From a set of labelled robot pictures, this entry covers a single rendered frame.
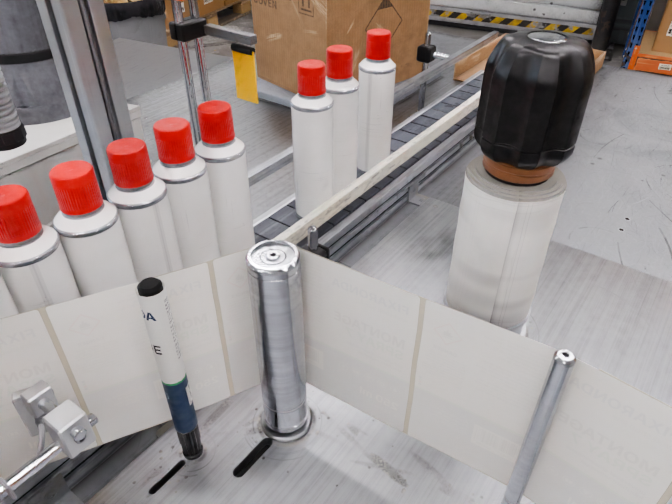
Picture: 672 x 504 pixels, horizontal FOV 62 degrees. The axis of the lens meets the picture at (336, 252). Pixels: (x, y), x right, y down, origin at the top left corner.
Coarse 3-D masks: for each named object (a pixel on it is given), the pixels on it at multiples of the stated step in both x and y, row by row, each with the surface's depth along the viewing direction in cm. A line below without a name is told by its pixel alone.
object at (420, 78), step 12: (492, 36) 115; (468, 48) 108; (444, 60) 102; (456, 60) 105; (432, 72) 98; (408, 84) 93; (396, 96) 91; (276, 156) 72; (288, 156) 73; (264, 168) 69; (276, 168) 71; (252, 180) 68
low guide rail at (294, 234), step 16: (464, 112) 97; (432, 128) 90; (448, 128) 94; (416, 144) 86; (384, 160) 81; (400, 160) 83; (368, 176) 77; (384, 176) 81; (352, 192) 75; (320, 208) 71; (336, 208) 73; (304, 224) 68; (320, 224) 71; (288, 240) 66
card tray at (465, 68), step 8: (496, 40) 143; (480, 48) 137; (488, 48) 141; (472, 56) 134; (480, 56) 138; (488, 56) 143; (600, 56) 133; (456, 64) 128; (464, 64) 132; (472, 64) 136; (480, 64) 138; (600, 64) 135; (456, 72) 130; (464, 72) 134; (472, 72) 134; (456, 80) 130; (464, 80) 130
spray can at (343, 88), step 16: (336, 48) 68; (336, 64) 68; (352, 64) 69; (336, 80) 69; (352, 80) 70; (336, 96) 69; (352, 96) 70; (336, 112) 71; (352, 112) 71; (336, 128) 72; (352, 128) 73; (336, 144) 73; (352, 144) 74; (336, 160) 75; (352, 160) 76; (336, 176) 76; (352, 176) 77; (336, 192) 78
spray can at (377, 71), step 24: (384, 48) 74; (360, 72) 76; (384, 72) 75; (360, 96) 78; (384, 96) 77; (360, 120) 80; (384, 120) 79; (360, 144) 82; (384, 144) 82; (360, 168) 85
